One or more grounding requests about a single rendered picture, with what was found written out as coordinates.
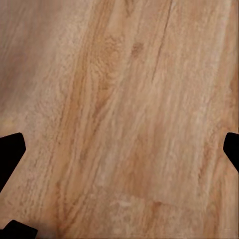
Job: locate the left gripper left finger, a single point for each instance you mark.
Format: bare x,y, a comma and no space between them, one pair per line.
12,149

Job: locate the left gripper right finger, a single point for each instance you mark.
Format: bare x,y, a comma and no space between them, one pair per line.
231,148

